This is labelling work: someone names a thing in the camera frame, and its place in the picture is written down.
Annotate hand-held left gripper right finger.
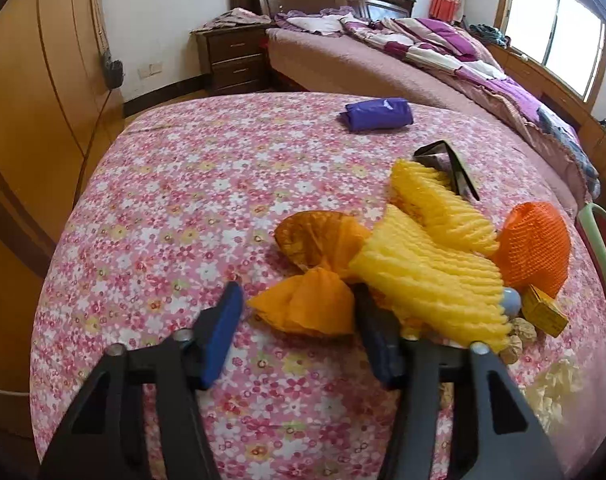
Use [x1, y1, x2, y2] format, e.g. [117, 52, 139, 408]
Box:
[353, 284, 566, 480]

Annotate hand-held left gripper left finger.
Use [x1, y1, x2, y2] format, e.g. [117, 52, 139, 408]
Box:
[38, 281, 244, 480]

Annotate orange paper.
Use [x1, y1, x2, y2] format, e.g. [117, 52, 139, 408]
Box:
[274, 211, 372, 281]
[247, 267, 356, 337]

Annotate yellow foam fruit net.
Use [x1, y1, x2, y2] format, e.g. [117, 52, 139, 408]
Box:
[390, 159, 500, 257]
[349, 204, 514, 350]

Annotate walnut shell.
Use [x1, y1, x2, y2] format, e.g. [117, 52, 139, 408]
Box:
[513, 317, 538, 345]
[500, 335, 524, 365]

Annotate light blue ball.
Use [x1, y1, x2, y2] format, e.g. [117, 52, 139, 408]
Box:
[500, 288, 522, 317]

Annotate small yellow cardboard box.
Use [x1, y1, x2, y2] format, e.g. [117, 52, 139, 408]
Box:
[520, 284, 570, 338]

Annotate white crumpled tissue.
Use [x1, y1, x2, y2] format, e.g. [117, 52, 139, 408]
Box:
[525, 360, 586, 433]

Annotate orange foam fruit net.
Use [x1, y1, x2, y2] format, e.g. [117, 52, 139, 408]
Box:
[490, 201, 572, 301]

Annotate purple plastic bag roll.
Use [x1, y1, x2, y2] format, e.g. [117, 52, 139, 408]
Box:
[338, 97, 414, 134]

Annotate green and red chair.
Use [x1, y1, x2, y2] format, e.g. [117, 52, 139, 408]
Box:
[575, 202, 606, 321]

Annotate dark wooden nightstand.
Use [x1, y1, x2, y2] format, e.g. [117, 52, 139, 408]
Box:
[190, 24, 274, 97]

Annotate black hanging bag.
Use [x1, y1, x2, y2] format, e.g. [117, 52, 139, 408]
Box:
[101, 50, 124, 90]

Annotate bed with purple quilt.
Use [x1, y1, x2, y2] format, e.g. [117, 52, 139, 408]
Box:
[265, 26, 584, 211]

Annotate purple patchwork quilt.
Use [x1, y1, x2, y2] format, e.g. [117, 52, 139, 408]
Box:
[340, 16, 601, 196]

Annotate wooden wardrobe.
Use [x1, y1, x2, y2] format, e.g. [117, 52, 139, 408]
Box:
[0, 0, 126, 271]

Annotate pink folded clothes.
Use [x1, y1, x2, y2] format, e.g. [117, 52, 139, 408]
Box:
[199, 7, 274, 33]

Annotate long wooden cabinet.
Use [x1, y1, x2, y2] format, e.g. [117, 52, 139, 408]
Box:
[485, 40, 606, 171]

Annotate purple ruffled pillow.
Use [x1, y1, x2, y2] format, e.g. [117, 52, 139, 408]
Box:
[274, 6, 364, 36]

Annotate dark teal cloth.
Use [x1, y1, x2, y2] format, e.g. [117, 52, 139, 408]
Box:
[468, 22, 512, 48]

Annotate window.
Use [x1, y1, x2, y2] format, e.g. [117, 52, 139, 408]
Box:
[500, 0, 606, 106]

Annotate thin dark cable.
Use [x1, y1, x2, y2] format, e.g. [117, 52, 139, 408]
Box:
[73, 87, 114, 211]

